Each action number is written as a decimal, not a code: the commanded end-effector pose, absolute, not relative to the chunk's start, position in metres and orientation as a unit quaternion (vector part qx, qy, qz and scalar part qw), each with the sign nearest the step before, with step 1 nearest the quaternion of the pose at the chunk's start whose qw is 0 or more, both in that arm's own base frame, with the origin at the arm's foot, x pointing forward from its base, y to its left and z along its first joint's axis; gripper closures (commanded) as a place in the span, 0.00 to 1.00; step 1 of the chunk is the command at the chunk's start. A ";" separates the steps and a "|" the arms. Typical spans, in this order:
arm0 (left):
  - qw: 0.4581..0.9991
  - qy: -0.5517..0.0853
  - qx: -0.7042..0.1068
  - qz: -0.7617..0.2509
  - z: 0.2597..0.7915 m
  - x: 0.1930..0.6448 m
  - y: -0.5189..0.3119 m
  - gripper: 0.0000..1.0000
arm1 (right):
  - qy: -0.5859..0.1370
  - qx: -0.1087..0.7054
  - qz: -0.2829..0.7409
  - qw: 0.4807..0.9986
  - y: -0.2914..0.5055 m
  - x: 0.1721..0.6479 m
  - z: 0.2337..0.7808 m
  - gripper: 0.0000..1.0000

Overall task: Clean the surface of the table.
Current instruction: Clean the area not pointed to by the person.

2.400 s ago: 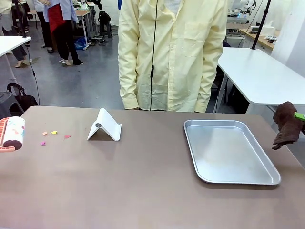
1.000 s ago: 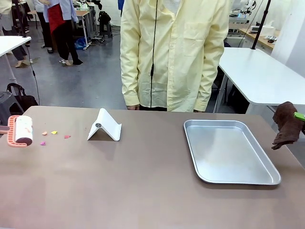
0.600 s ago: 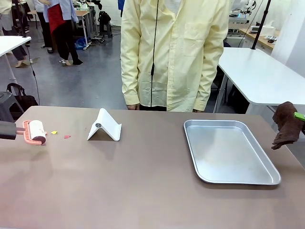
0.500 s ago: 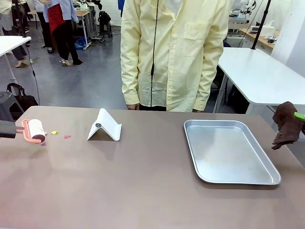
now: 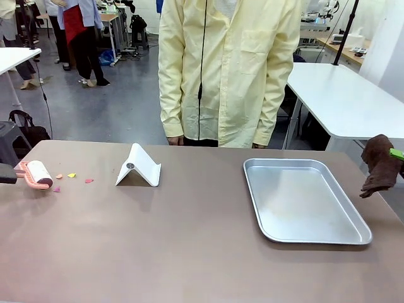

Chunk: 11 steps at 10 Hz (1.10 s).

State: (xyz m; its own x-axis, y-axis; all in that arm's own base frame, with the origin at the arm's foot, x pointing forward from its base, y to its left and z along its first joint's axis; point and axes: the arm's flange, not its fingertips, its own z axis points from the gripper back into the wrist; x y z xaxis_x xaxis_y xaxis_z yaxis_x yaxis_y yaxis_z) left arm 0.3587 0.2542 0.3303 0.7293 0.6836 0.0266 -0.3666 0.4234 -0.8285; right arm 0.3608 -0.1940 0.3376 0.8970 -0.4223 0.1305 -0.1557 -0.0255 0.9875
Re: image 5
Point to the black bag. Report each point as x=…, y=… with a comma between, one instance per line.
x=33, y=131

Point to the person's left hand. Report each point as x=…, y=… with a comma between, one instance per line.
x=259, y=146

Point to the wooden top workbench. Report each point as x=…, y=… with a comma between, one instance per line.
x=342, y=50

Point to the silver metal tray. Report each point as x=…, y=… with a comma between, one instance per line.
x=303, y=202

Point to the small white table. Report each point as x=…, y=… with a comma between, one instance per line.
x=14, y=58

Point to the pink lint roller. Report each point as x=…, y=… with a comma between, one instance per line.
x=36, y=173

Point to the person in grey trousers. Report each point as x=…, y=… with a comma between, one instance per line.
x=15, y=38

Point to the person's left forearm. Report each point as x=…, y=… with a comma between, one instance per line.
x=269, y=107

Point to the person in yellow shirt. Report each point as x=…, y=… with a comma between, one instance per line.
x=227, y=72

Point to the large white table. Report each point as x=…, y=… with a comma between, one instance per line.
x=341, y=94

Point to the white folding stand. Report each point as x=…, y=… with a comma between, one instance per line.
x=142, y=167

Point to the white tissue box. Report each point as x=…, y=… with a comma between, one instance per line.
x=357, y=36

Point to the black stool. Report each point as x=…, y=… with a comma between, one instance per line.
x=139, y=30

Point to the black stand pole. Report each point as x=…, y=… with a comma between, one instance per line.
x=346, y=30

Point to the person's right hand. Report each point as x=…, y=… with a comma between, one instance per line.
x=175, y=140

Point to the brown cloth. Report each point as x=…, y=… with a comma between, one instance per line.
x=380, y=167

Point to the blue plastic bag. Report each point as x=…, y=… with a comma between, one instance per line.
x=106, y=57

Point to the person in red apron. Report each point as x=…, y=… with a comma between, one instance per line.
x=83, y=38

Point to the person in black trousers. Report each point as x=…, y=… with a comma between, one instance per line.
x=60, y=34

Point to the person's right forearm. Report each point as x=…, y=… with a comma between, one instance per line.
x=170, y=104

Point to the grey plastic stool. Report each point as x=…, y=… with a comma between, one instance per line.
x=11, y=139

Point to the wooden top desk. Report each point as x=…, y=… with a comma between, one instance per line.
x=113, y=28

